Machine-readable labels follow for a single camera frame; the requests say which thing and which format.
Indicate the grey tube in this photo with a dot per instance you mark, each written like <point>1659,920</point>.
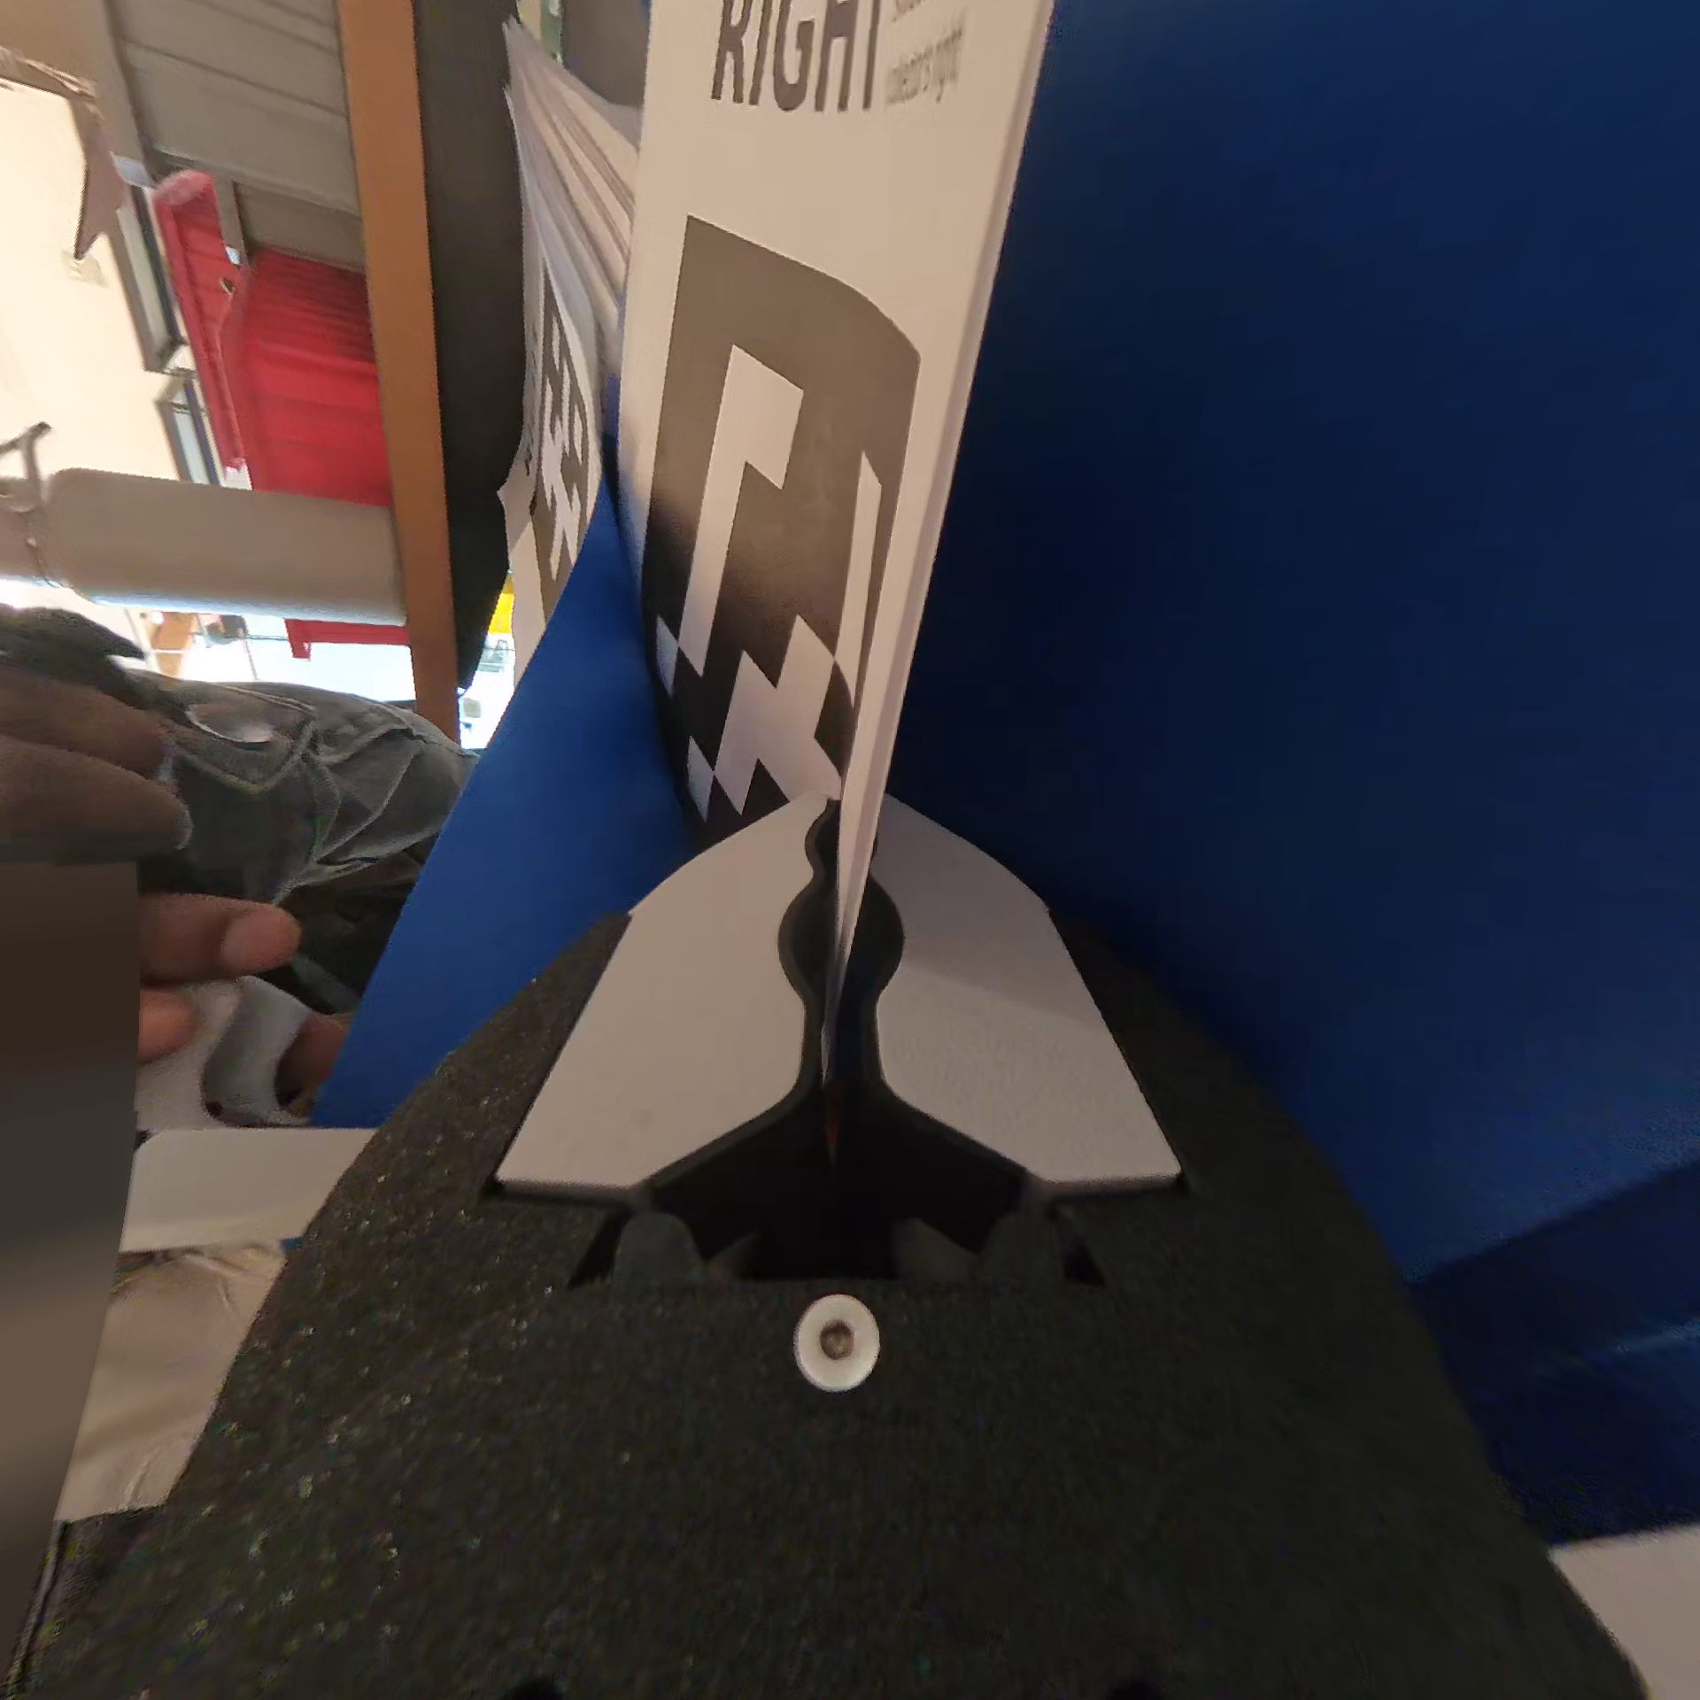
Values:
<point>198,545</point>

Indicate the person's left hand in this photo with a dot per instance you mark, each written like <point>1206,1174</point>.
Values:
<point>80,784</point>

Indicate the bold-heading marker paper sheet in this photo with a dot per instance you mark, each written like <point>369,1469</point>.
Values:
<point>797,172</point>

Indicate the black desk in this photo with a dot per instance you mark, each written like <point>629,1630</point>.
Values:
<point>463,266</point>

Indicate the red cabinet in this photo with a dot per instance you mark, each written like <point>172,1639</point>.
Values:
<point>291,359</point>

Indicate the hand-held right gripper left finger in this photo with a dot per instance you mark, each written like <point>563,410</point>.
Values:
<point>663,1036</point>

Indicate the stack of paper sheets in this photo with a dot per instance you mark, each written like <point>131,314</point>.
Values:
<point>570,239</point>

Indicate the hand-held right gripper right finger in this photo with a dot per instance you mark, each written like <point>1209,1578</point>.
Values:
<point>1022,1036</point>

